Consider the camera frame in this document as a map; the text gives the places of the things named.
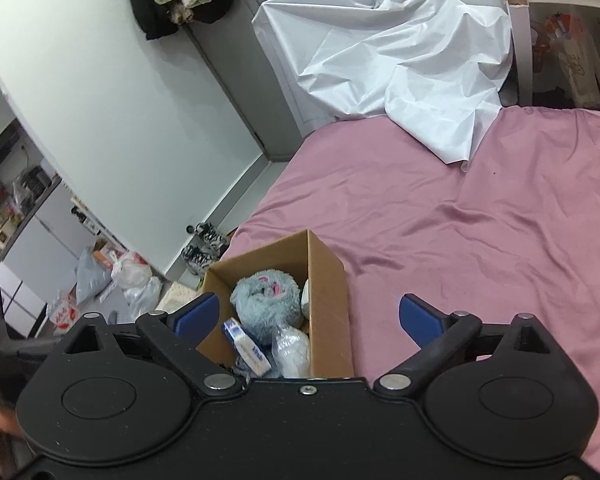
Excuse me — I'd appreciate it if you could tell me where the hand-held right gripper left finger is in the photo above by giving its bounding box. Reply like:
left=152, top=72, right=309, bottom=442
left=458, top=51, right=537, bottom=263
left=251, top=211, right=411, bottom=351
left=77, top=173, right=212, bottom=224
left=62, top=291, right=247, bottom=397

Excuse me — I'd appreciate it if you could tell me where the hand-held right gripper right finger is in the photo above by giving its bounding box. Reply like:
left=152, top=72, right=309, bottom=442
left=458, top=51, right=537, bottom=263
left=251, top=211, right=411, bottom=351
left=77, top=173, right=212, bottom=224
left=372, top=294, right=556, bottom=397

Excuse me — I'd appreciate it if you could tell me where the blue packet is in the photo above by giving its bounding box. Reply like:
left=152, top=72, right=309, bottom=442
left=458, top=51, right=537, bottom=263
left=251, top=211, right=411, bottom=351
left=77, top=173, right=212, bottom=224
left=222, top=317, right=272, bottom=376

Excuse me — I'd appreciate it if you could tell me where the cardboard box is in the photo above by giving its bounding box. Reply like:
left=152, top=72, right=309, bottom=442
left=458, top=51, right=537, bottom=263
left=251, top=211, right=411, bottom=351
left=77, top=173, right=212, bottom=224
left=196, top=229, right=356, bottom=379

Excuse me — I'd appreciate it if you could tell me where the clear bag of white stuffing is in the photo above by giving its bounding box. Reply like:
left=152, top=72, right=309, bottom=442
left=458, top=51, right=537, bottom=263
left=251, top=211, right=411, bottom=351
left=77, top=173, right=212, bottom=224
left=271, top=325, right=312, bottom=379

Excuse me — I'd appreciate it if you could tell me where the cream patterned box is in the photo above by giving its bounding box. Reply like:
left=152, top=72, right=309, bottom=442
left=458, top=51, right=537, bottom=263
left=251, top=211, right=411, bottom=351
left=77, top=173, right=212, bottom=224
left=157, top=281, right=199, bottom=312

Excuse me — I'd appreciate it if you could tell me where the zebra striped slipper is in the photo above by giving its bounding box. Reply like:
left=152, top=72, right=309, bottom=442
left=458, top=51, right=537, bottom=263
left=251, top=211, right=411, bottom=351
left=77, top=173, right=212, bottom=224
left=181, top=245, right=219, bottom=274
left=194, top=222, right=229, bottom=250

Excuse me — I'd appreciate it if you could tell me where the grey fluffy plush toy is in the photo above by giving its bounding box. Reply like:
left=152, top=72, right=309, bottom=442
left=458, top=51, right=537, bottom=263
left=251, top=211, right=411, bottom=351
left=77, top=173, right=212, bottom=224
left=229, top=270, right=303, bottom=346

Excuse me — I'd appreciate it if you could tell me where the white red plastic bag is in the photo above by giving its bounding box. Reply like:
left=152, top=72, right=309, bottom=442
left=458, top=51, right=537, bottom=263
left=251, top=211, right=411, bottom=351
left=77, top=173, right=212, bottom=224
left=111, top=251, right=154, bottom=289

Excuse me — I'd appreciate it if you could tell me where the pink bed sheet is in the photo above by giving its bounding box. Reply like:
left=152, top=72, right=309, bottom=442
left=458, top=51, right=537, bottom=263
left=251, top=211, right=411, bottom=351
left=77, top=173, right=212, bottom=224
left=227, top=105, right=600, bottom=480

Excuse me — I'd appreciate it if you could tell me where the grey plastic bag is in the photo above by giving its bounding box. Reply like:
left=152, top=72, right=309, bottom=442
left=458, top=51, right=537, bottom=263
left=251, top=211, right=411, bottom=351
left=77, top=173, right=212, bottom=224
left=75, top=247, right=114, bottom=304

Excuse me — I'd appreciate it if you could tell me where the white cabinet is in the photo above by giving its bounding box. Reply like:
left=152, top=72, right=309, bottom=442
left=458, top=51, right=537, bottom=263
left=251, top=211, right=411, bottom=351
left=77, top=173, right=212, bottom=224
left=0, top=177, right=102, bottom=341

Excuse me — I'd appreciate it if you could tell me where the grey door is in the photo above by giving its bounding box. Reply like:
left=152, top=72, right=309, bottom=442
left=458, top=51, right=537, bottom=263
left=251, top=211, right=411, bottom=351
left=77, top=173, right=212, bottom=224
left=180, top=0, right=315, bottom=162

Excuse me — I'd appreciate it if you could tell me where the white sheet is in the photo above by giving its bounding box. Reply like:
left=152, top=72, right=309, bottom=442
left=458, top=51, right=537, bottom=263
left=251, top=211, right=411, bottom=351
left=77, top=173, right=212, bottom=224
left=251, top=0, right=514, bottom=172

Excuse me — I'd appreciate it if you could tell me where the printed paper bag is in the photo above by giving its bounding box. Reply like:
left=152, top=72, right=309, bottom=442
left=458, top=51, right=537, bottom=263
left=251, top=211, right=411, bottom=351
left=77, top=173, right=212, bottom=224
left=532, top=12, right=600, bottom=109

